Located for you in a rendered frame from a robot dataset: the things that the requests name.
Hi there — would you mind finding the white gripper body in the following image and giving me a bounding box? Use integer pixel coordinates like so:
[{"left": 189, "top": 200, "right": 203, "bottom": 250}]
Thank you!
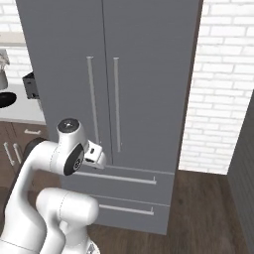
[{"left": 93, "top": 149, "right": 108, "bottom": 171}]

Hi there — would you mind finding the grey fridge drawer front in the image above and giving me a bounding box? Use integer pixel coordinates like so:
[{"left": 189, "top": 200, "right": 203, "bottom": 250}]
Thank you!
[
  {"left": 86, "top": 193, "right": 172, "bottom": 236},
  {"left": 59, "top": 163, "right": 176, "bottom": 206}
]

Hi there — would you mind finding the grey fridge right door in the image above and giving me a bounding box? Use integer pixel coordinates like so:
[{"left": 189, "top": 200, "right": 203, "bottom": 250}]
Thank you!
[{"left": 101, "top": 0, "right": 203, "bottom": 175}]

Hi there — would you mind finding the grey fridge door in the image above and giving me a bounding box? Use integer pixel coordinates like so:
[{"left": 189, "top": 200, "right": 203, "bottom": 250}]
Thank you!
[
  {"left": 101, "top": 0, "right": 203, "bottom": 175},
  {"left": 15, "top": 0, "right": 114, "bottom": 167}
]

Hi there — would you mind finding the grey fridge left door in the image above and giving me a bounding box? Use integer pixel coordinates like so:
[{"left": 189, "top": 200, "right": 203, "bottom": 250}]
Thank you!
[{"left": 15, "top": 0, "right": 114, "bottom": 167}]

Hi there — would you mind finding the brown fridge side panel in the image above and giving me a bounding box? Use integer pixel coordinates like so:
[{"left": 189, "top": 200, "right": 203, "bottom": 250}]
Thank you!
[{"left": 177, "top": 0, "right": 205, "bottom": 172}]

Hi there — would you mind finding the black bowl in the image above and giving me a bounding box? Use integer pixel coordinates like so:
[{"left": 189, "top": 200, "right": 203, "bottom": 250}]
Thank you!
[{"left": 0, "top": 91, "right": 18, "bottom": 109}]

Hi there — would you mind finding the brown cupboard door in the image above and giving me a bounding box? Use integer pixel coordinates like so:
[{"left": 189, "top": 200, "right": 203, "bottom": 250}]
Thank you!
[
  {"left": 11, "top": 138, "right": 51, "bottom": 173},
  {"left": 0, "top": 121, "right": 15, "bottom": 189}
]

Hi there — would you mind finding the brown drawer front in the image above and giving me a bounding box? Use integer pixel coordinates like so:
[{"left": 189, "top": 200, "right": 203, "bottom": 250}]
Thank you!
[{"left": 11, "top": 121, "right": 51, "bottom": 141}]

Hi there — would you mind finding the dark grey box appliance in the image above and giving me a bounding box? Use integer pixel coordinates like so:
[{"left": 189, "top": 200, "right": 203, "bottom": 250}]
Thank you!
[{"left": 21, "top": 71, "right": 41, "bottom": 100}]

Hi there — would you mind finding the dark grey cabinet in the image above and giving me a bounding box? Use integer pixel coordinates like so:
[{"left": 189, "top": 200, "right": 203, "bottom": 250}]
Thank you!
[{"left": 227, "top": 93, "right": 254, "bottom": 254}]

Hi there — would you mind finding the silver fridge drawer handle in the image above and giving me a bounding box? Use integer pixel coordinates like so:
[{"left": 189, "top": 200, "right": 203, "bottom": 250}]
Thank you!
[{"left": 98, "top": 203, "right": 156, "bottom": 217}]

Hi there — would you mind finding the silver right door handle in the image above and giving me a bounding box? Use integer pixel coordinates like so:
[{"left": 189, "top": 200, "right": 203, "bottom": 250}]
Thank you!
[{"left": 112, "top": 57, "right": 122, "bottom": 154}]

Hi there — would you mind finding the silver left door handle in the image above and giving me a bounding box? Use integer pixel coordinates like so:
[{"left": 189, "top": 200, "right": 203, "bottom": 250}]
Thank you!
[{"left": 85, "top": 56, "right": 101, "bottom": 146}]

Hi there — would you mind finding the silver cupboard door handle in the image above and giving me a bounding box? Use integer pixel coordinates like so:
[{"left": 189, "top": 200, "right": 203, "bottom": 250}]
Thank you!
[
  {"left": 2, "top": 141, "right": 16, "bottom": 167},
  {"left": 12, "top": 142, "right": 23, "bottom": 166}
]

